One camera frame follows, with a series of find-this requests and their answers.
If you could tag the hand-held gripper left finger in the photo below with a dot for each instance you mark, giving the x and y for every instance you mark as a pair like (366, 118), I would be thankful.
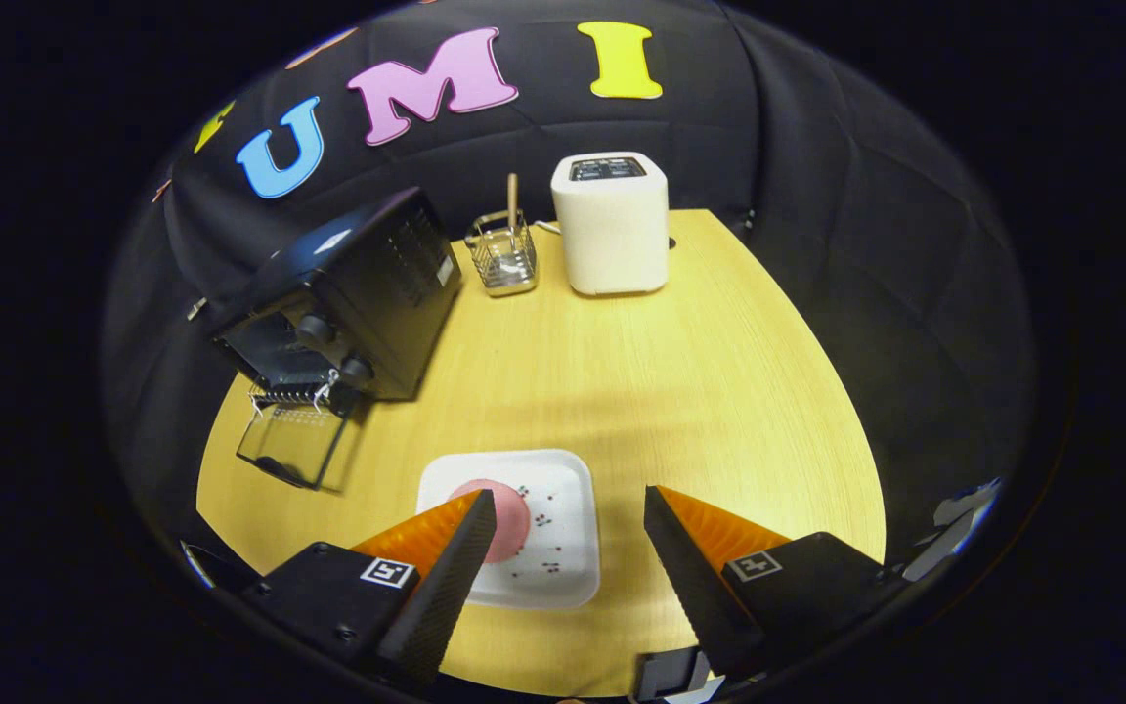
(446, 587)

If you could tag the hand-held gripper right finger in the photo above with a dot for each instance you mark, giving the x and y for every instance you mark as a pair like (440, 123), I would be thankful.
(695, 587)

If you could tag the pink ham slice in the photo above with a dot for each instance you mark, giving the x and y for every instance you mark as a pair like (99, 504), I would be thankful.
(509, 508)

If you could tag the white square plate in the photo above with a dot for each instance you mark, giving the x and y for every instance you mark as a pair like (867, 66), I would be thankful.
(563, 489)

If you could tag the black toaster oven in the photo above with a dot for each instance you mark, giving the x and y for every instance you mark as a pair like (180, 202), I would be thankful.
(368, 284)

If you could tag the white bread toaster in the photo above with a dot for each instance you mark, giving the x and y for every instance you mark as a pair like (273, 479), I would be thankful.
(612, 235)

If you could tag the white clothespin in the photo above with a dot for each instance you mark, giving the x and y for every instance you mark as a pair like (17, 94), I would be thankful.
(196, 309)

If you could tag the black backdrop cloth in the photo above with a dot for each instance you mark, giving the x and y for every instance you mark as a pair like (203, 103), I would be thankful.
(866, 244)

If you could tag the wooden stick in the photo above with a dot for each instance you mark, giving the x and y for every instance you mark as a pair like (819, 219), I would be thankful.
(513, 200)

